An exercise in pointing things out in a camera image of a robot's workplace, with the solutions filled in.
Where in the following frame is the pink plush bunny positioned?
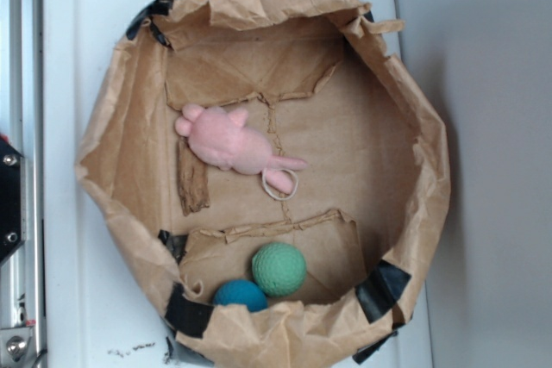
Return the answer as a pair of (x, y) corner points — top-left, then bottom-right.
(175, 103), (308, 201)

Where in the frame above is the brown paper bag bin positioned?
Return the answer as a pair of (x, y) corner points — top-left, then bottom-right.
(76, 0), (451, 367)

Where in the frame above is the green foam ball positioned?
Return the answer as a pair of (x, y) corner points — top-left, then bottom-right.
(252, 242), (307, 297)

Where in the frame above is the blue foam ball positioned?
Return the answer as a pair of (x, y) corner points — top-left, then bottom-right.
(213, 279), (268, 312)

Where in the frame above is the black mounting bracket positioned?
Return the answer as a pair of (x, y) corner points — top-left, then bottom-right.
(0, 134), (25, 265)

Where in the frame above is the aluminium frame rail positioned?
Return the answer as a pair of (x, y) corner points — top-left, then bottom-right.
(1, 0), (47, 367)

